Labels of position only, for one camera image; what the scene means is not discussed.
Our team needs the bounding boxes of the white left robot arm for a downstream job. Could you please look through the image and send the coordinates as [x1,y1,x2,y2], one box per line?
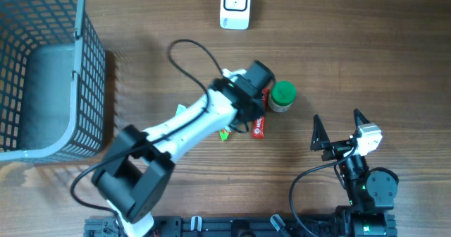
[92,61,275,236]

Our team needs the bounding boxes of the green lid jar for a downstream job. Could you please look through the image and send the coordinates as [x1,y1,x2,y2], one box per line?
[268,80,297,113]

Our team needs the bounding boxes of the red snack stick packet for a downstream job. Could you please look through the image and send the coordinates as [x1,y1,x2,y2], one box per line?
[252,88,269,139]

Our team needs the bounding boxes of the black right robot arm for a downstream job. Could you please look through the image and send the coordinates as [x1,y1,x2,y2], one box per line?
[310,109,399,236]

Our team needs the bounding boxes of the teal tissue packet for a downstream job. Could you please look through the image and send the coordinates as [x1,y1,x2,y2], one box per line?
[175,104,187,116]

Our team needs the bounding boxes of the grey plastic shopping basket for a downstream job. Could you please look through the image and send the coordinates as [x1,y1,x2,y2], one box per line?
[1,0,106,164]

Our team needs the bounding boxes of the white barcode scanner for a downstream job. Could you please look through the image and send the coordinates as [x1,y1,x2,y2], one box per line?
[219,0,251,30]

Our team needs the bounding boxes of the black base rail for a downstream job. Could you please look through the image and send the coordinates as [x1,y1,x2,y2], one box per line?
[83,214,398,237]

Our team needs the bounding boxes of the green Haribo gummy bag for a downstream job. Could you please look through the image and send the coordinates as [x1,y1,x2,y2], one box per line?
[219,127,231,141]

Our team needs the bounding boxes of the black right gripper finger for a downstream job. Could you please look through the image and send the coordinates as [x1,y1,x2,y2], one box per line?
[353,109,371,135]
[310,114,330,150]

